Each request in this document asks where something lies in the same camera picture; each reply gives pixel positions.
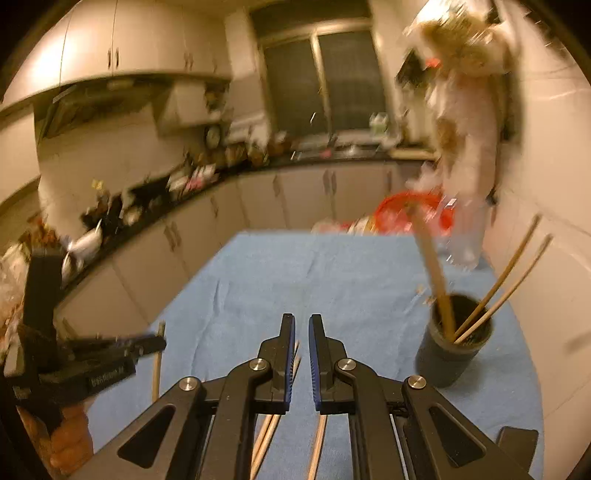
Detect grey lower kitchen cabinets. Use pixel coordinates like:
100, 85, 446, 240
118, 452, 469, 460
56, 160, 420, 336

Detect grey upper kitchen cabinets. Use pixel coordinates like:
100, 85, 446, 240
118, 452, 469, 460
1, 1, 231, 110

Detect clear glass mug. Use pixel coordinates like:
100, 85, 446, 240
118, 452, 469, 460
447, 195, 489, 271

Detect white hanging plastic bag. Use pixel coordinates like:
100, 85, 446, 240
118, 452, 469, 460
406, 1, 518, 202

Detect person's left hand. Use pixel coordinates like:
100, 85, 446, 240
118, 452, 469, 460
17, 403, 93, 479

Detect dark green utensil cup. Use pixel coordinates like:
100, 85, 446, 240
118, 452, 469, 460
414, 292, 495, 389

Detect blue towel mat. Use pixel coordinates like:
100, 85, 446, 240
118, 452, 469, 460
88, 232, 544, 479

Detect dark kitchen window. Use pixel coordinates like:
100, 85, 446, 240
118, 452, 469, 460
249, 1, 389, 138

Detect red plastic basket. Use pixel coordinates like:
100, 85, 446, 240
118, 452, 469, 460
373, 191, 454, 236

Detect grey kitchen cabinets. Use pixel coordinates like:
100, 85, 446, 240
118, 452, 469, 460
56, 160, 420, 336
1, 1, 231, 110

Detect wooden chopstick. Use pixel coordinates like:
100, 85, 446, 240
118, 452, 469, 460
307, 415, 328, 480
151, 321, 165, 403
454, 214, 542, 343
406, 202, 456, 342
249, 354, 303, 480
250, 340, 301, 467
454, 233, 554, 346

